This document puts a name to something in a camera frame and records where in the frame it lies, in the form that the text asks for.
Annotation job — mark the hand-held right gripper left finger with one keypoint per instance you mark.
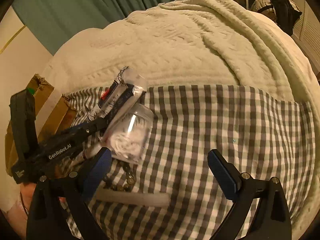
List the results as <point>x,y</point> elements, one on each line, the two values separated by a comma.
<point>96,177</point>

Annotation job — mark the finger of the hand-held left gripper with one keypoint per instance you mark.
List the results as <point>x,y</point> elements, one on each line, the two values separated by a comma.
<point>93,128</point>
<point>75,127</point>

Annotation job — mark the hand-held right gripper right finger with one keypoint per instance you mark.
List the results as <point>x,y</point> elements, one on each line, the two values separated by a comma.
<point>222,173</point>

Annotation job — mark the white printed tube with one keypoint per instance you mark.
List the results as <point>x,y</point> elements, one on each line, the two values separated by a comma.
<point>84,155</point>

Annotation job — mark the brown cardboard box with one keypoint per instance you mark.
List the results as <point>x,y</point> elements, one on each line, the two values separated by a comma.
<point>42,100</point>

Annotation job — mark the clear bag of white cotton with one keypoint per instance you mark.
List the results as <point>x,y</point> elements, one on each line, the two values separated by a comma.
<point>130,135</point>

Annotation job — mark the dark blue packet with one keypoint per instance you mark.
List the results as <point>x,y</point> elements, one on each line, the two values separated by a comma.
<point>119,100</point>

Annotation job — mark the person's left hand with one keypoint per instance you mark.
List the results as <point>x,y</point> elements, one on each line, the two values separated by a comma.
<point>26,193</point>

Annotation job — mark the white flat strip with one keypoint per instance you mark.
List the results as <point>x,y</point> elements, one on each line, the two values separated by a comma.
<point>132,197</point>

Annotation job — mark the grey white checkered cloth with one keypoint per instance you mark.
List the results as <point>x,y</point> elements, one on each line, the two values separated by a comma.
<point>212,130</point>

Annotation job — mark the clear plastic wrapper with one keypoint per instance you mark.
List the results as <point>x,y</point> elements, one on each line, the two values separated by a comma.
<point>135,80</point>

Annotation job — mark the green curtain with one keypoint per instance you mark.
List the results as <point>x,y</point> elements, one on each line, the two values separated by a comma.
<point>75,5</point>

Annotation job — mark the cream fleece blanket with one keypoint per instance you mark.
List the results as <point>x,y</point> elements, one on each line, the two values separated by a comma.
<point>187,42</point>

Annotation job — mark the white louvered door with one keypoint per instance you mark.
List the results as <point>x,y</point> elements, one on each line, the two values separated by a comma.
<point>308,27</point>

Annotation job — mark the beige padded jacket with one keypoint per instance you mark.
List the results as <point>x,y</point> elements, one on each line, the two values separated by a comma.
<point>262,6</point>

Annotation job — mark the dark jacket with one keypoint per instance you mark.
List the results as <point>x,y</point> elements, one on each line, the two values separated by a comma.
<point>285,10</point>

